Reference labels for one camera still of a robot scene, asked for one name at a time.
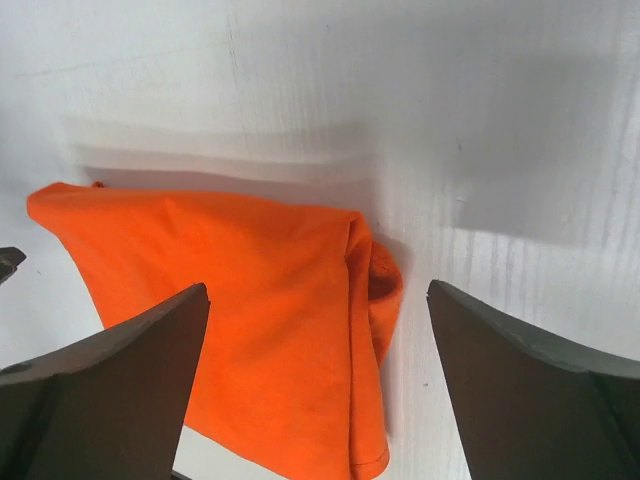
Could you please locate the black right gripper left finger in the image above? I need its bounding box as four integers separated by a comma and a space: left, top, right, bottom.
1, 284, 209, 479

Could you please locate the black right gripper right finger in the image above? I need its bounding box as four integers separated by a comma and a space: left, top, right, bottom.
427, 280, 639, 479

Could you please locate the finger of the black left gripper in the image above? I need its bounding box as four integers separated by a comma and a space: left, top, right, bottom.
0, 247, 26, 284

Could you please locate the orange t shirt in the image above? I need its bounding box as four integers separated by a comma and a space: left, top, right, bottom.
27, 183, 403, 479

